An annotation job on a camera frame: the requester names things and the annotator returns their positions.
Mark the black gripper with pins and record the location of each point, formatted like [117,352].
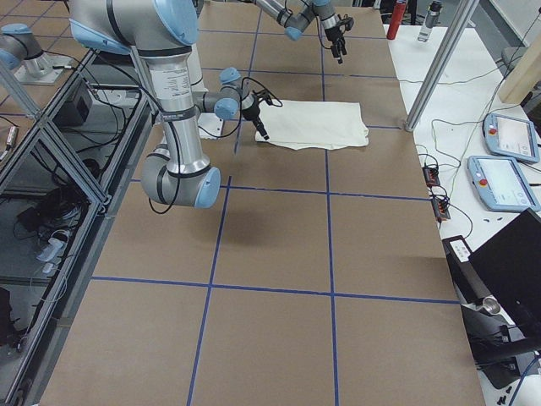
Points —
[331,34]
[250,111]

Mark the cream long-sleeve cat T-shirt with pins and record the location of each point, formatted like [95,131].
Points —
[328,125]

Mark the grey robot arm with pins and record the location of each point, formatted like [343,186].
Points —
[163,33]
[295,24]

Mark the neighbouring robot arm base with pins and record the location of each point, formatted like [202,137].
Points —
[23,55]

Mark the red water bottle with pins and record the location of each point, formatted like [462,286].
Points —
[396,19]

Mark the clear water bottle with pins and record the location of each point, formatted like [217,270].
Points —
[430,21]

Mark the black power strip with plugs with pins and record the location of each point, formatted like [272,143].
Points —
[431,176]

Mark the far blue teach pendant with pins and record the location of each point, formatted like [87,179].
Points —
[513,137]

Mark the blue teach pendant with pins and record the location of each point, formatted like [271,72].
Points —
[500,184]
[513,137]

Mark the near blue teach pendant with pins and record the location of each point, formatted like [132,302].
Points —
[500,184]

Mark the dark box with white label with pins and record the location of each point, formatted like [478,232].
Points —
[468,282]

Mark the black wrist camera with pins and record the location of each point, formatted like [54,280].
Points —
[269,98]
[345,22]

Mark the aluminium frame post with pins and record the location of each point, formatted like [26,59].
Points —
[453,34]

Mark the aluminium table side frame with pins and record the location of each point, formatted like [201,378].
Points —
[60,188]

